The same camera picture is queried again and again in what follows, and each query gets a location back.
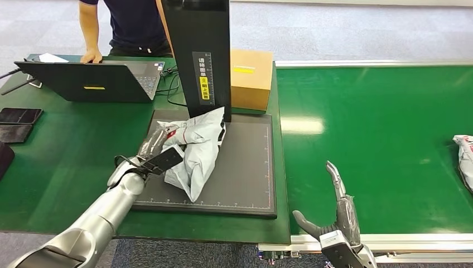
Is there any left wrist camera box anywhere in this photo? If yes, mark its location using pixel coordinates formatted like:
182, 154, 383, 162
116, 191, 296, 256
142, 144, 185, 176

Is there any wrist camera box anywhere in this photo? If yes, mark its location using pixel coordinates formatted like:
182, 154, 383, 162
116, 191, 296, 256
142, 144, 185, 176
319, 229, 365, 268

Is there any black laptop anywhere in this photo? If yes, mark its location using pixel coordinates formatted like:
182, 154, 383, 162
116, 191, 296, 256
14, 60, 166, 104

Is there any black scanner base plate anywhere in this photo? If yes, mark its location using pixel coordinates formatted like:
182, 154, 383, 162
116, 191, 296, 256
131, 109, 277, 219

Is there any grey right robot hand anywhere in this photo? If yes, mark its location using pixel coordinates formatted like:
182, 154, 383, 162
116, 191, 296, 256
292, 161, 362, 247

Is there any brown cardboard box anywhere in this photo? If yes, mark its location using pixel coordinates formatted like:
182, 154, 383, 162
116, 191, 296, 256
229, 49, 274, 112

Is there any black laptop cable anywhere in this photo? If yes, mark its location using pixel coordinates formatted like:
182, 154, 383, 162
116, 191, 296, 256
155, 65, 188, 108

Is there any green conveyor belt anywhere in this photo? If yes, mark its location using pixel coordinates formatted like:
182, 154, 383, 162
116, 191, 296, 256
257, 59, 473, 264

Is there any black scanner column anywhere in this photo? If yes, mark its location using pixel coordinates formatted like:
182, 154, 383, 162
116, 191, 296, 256
162, 0, 233, 123

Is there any thin black rod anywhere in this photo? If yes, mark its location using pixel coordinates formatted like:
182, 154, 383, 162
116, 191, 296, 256
0, 78, 37, 97

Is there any white paper sheet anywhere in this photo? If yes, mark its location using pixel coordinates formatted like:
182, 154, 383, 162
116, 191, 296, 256
38, 52, 70, 64

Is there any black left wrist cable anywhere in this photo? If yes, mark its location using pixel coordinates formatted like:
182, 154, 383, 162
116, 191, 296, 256
113, 155, 149, 179

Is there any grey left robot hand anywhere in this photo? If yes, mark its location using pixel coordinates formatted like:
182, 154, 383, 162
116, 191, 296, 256
137, 125, 179, 161

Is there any white poly mailer package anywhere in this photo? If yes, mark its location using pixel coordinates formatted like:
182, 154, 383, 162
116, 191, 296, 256
452, 135, 473, 194
157, 107, 226, 203

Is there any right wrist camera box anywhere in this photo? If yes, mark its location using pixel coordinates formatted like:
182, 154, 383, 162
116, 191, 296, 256
319, 229, 365, 268

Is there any person's right hand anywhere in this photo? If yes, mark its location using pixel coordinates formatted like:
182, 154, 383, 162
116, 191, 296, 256
80, 48, 103, 64

